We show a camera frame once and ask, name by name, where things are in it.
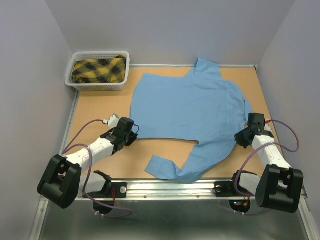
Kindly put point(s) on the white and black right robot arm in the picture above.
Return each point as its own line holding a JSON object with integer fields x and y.
{"x": 280, "y": 186}

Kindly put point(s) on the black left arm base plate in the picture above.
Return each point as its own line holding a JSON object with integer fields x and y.
{"x": 114, "y": 191}

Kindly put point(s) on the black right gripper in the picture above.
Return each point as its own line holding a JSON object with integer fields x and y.
{"x": 239, "y": 140}

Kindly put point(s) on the aluminium mounting rail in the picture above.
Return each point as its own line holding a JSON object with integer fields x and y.
{"x": 165, "y": 190}

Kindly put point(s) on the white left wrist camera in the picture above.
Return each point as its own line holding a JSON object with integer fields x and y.
{"x": 112, "y": 122}

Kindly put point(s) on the light blue long sleeve shirt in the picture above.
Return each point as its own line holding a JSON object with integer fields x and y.
{"x": 201, "y": 107}

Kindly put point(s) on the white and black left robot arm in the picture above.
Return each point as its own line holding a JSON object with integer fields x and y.
{"x": 61, "y": 182}

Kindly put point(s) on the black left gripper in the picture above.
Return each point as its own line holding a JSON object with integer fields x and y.
{"x": 132, "y": 138}

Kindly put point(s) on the white plastic basket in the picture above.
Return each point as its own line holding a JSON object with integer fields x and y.
{"x": 83, "y": 55}

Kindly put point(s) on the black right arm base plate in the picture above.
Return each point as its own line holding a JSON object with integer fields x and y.
{"x": 225, "y": 189}

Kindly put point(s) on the yellow plaid shirt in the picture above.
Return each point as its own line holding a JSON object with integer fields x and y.
{"x": 99, "y": 71}

